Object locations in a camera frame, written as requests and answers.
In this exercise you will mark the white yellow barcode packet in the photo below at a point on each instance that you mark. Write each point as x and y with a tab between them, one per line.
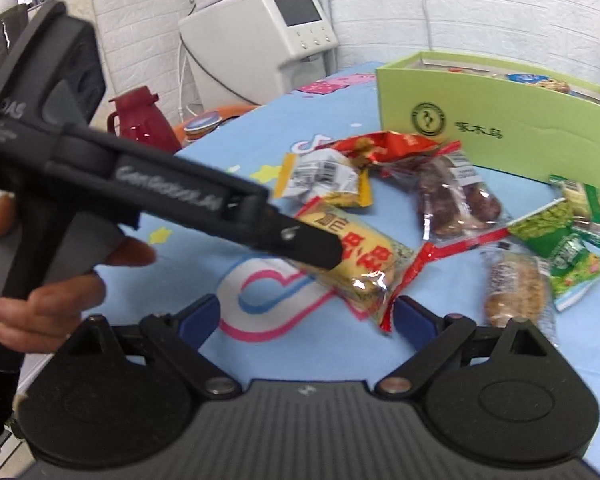
325	174

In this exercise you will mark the small green pea packet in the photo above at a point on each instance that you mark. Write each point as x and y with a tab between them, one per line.
584	200

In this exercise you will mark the green pea snack packet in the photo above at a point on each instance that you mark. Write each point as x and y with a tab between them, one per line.
550	234

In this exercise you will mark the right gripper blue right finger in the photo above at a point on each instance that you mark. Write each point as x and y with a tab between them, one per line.
415	323

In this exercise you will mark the person's left hand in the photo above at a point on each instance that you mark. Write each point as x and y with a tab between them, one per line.
44	321

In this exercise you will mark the orange basin with bowls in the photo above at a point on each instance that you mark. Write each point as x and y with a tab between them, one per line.
196	127

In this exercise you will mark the round pastry clear packet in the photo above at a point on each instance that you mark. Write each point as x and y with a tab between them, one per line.
519	287

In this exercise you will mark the green cardboard box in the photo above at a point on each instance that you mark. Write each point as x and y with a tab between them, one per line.
527	131

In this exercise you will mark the dark red dates packet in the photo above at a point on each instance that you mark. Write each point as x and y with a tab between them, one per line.
453	201

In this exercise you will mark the white water dispenser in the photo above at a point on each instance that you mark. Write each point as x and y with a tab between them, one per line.
251	52

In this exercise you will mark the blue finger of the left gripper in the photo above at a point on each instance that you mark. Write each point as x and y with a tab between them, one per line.
263	227

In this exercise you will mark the blue cookie snack packet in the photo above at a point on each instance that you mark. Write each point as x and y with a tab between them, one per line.
540	81

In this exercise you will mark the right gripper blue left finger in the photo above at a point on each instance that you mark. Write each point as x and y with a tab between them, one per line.
197	322

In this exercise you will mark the red biscuit snack packet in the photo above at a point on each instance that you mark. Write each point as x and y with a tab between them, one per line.
389	148

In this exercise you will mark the yellow red cracker packet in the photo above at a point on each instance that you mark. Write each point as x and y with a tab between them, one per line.
374	267

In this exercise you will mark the dark red thermos jug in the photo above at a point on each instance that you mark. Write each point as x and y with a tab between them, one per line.
136	117

